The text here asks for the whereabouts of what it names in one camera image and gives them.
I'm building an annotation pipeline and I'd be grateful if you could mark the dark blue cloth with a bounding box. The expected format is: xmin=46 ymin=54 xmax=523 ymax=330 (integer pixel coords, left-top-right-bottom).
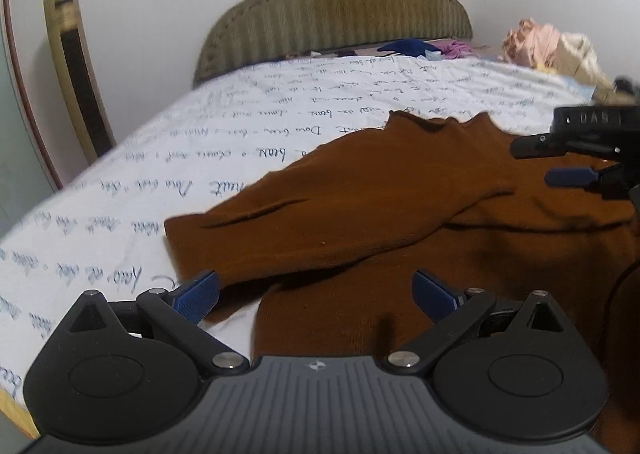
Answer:
xmin=377 ymin=38 xmax=441 ymax=57

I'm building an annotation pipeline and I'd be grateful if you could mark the white script-printed bed sheet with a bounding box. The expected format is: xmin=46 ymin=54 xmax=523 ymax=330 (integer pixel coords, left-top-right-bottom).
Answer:
xmin=0 ymin=54 xmax=616 ymax=415

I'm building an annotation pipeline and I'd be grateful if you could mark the olive ribbed headboard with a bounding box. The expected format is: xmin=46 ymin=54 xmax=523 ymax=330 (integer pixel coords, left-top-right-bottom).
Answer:
xmin=192 ymin=0 xmax=473 ymax=87

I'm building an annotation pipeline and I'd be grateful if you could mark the wooden bed frame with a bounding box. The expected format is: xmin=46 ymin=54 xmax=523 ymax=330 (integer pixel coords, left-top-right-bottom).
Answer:
xmin=0 ymin=379 xmax=41 ymax=440

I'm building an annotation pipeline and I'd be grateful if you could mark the purple cloth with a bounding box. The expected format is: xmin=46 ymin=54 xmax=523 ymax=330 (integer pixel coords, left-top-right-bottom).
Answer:
xmin=437 ymin=39 xmax=476 ymax=60

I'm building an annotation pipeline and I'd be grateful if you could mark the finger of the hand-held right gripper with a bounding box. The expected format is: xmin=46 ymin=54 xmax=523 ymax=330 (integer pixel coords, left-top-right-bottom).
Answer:
xmin=545 ymin=166 xmax=632 ymax=200
xmin=510 ymin=132 xmax=621 ymax=158

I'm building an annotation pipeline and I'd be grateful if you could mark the pink clothes pile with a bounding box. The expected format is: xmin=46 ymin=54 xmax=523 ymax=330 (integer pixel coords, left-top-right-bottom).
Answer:
xmin=500 ymin=18 xmax=563 ymax=69

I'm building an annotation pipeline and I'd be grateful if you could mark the brown knit sweater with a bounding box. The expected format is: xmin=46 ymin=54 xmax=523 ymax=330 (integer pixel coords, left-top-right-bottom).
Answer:
xmin=164 ymin=111 xmax=640 ymax=454

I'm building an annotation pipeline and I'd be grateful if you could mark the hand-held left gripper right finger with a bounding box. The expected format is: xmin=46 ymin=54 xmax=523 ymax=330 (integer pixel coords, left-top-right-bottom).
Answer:
xmin=387 ymin=270 xmax=571 ymax=376

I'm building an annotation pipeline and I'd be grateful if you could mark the beige cloth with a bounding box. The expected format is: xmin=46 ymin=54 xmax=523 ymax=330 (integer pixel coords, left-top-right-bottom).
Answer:
xmin=550 ymin=31 xmax=626 ymax=105

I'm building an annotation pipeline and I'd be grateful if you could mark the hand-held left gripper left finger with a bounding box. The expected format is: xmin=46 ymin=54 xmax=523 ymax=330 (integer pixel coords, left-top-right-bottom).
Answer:
xmin=65 ymin=270 xmax=251 ymax=376

